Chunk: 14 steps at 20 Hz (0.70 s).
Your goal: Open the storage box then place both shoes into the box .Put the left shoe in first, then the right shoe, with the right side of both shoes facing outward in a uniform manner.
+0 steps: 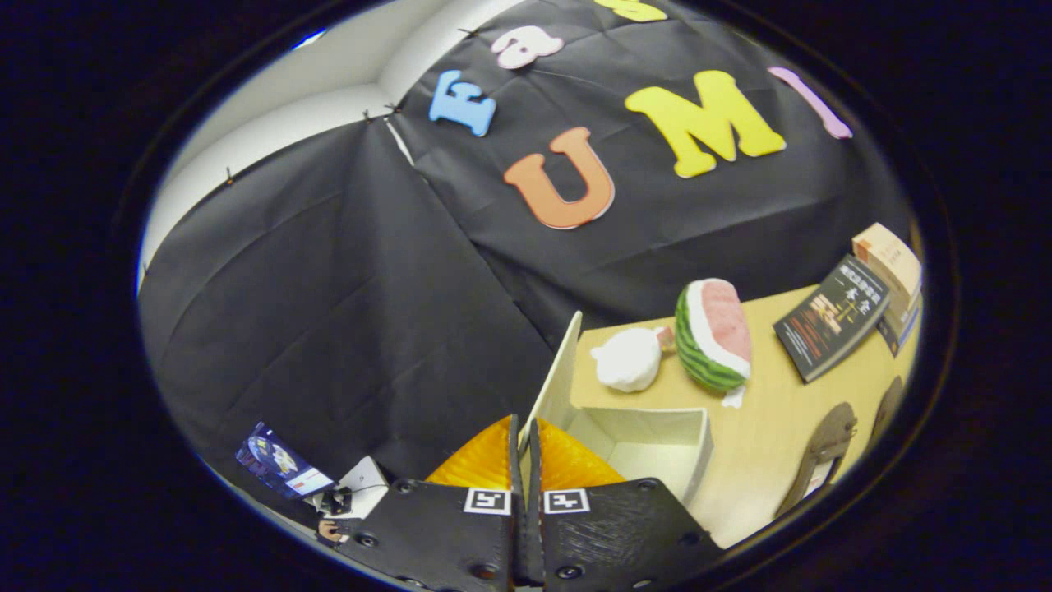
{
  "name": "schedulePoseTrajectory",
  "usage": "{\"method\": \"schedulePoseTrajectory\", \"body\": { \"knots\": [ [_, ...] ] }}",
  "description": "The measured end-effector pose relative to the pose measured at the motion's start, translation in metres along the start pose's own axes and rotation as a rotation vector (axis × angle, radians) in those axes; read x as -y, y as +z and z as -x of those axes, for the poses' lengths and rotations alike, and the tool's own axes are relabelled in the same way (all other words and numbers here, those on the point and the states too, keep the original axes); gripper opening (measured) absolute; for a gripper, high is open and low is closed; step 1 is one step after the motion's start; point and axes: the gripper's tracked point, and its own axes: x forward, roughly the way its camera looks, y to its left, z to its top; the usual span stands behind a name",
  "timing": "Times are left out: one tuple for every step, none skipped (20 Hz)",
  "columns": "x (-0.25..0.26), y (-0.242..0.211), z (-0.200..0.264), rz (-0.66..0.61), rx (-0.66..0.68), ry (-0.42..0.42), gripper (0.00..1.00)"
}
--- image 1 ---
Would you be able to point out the white plush toy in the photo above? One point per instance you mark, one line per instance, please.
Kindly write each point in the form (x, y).
(625, 362)

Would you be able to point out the beige cover book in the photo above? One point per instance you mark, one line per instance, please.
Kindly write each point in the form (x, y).
(888, 255)

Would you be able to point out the black cover book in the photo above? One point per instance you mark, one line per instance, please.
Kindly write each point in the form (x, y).
(830, 321)

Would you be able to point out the blue cover book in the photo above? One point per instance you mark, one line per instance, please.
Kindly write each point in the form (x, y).
(896, 333)

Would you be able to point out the brown fuzzy shoe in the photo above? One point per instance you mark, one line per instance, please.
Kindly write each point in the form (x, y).
(818, 448)
(888, 407)

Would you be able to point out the grey beige fabric storage box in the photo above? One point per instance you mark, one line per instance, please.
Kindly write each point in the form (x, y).
(641, 444)

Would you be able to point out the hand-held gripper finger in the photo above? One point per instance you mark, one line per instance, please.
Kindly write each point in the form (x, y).
(515, 460)
(534, 460)

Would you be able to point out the watermelon slice plush toy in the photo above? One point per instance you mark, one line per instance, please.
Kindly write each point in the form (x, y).
(719, 321)

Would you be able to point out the small white device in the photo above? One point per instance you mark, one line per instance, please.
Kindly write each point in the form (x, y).
(366, 481)

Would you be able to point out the blue printed card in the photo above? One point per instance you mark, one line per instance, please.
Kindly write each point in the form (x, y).
(279, 464)

